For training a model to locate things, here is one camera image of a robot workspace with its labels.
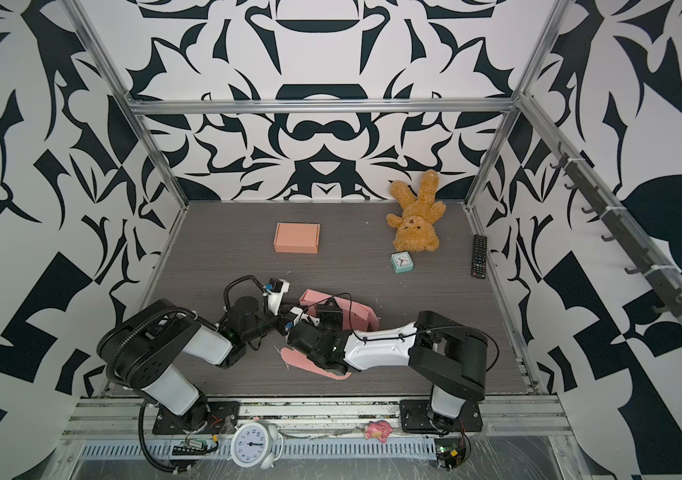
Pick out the small teal alarm clock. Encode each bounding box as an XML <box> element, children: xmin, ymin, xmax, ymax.
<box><xmin>390</xmin><ymin>252</ymin><xmax>414</xmax><ymax>274</ymax></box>

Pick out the white round alarm clock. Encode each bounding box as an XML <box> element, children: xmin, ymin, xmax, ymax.
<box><xmin>230</xmin><ymin>421</ymin><xmax>285</xmax><ymax>470</ymax></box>

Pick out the right green circuit board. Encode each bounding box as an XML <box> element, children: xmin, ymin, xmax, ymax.
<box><xmin>434</xmin><ymin>439</ymin><xmax>470</xmax><ymax>471</ymax></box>

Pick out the green circuit board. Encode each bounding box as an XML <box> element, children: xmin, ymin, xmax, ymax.
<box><xmin>171</xmin><ymin>439</ymin><xmax>210</xmax><ymax>456</ymax></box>
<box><xmin>434</xmin><ymin>439</ymin><xmax>470</xmax><ymax>471</ymax></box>

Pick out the pink cardboard box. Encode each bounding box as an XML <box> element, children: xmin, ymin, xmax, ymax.
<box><xmin>280</xmin><ymin>289</ymin><xmax>380</xmax><ymax>380</ymax></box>

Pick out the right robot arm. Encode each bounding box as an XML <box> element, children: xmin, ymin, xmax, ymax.
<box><xmin>286</xmin><ymin>299</ymin><xmax>496</xmax><ymax>435</ymax></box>

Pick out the brown teddy bear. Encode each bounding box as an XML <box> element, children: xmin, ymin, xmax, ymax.
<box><xmin>386</xmin><ymin>170</ymin><xmax>446</xmax><ymax>252</ymax></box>

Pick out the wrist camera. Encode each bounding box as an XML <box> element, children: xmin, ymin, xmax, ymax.
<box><xmin>283</xmin><ymin>306</ymin><xmax>304</xmax><ymax>331</ymax></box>
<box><xmin>264</xmin><ymin>278</ymin><xmax>290</xmax><ymax>315</ymax></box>

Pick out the white slotted cable duct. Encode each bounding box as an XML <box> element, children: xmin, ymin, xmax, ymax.
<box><xmin>76</xmin><ymin>436</ymin><xmax>438</xmax><ymax>462</ymax></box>

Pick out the black wall hook rail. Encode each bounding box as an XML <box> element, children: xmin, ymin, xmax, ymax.
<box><xmin>552</xmin><ymin>153</ymin><xmax>682</xmax><ymax>318</ymax></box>

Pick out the orange cardboard box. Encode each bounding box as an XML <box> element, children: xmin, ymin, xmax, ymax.
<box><xmin>273</xmin><ymin>222</ymin><xmax>320</xmax><ymax>254</ymax></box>

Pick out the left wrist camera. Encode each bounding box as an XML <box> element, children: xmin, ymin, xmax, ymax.
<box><xmin>264</xmin><ymin>278</ymin><xmax>290</xmax><ymax>315</ymax></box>

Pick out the left green circuit board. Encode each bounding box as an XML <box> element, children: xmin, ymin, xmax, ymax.
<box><xmin>171</xmin><ymin>439</ymin><xmax>210</xmax><ymax>456</ymax></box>

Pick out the black remote control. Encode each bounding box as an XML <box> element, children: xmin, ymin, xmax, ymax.
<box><xmin>471</xmin><ymin>234</ymin><xmax>487</xmax><ymax>279</ymax></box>

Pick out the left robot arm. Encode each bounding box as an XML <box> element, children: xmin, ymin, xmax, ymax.
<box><xmin>97</xmin><ymin>275</ymin><xmax>290</xmax><ymax>474</ymax></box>

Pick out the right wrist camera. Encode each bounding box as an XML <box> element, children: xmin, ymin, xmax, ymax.
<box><xmin>283</xmin><ymin>306</ymin><xmax>304</xmax><ymax>331</ymax></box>

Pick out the small pink toy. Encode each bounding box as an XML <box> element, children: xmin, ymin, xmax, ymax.
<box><xmin>364</xmin><ymin>420</ymin><xmax>393</xmax><ymax>444</ymax></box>

